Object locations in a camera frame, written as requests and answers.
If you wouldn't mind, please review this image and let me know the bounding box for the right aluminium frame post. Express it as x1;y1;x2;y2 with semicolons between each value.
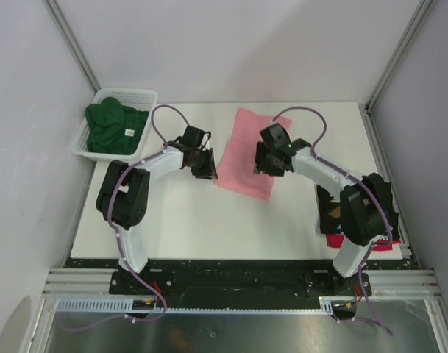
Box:
365;0;438;113

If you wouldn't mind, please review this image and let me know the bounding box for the pink t-shirt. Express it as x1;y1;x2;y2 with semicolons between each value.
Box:
216;108;274;202

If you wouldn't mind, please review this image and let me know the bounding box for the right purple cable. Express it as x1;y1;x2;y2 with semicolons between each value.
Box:
271;106;394;336

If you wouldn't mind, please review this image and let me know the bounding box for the aluminium frame post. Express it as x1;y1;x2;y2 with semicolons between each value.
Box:
43;0;101;93
365;0;438;113

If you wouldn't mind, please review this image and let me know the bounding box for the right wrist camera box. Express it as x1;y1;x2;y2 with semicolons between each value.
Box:
260;123;291;150

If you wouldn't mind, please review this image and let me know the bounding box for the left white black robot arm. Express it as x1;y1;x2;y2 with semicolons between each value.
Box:
96;146;218;294

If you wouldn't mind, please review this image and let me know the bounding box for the green t-shirt in basket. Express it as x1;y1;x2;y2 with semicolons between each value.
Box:
85;97;149;155

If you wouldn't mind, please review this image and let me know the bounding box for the left aluminium frame post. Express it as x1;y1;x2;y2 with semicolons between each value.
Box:
43;0;101;93

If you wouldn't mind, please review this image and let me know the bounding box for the black printed t-shirt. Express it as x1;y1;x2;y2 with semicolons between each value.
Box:
316;185;400;248

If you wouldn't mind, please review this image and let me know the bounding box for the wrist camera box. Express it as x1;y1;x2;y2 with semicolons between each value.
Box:
260;123;291;150
179;125;212;149

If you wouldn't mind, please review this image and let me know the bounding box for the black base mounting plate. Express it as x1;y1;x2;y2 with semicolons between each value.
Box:
110;259;371;296

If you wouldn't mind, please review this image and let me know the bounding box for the white slotted cable duct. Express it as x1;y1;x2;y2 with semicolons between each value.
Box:
54;296;359;315

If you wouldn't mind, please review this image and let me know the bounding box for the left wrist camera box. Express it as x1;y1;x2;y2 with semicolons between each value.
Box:
179;125;212;149

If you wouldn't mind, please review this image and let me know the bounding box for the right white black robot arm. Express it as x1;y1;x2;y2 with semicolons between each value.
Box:
255;139;399;295

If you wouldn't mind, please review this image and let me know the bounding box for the red t-shirt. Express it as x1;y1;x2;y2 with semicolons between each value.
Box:
325;234;401;252

